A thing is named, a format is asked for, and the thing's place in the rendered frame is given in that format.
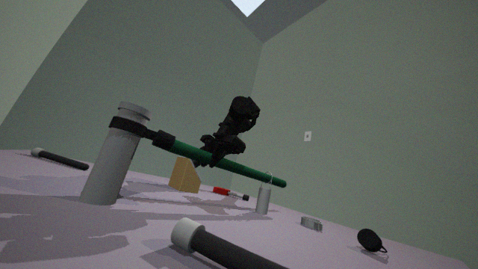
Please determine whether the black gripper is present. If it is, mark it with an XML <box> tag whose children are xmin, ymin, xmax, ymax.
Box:
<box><xmin>200</xmin><ymin>120</ymin><xmax>246</xmax><ymax>168</ymax></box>

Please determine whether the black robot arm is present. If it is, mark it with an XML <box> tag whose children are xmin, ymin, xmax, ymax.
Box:
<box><xmin>191</xmin><ymin>96</ymin><xmax>261</xmax><ymax>168</ymax></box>

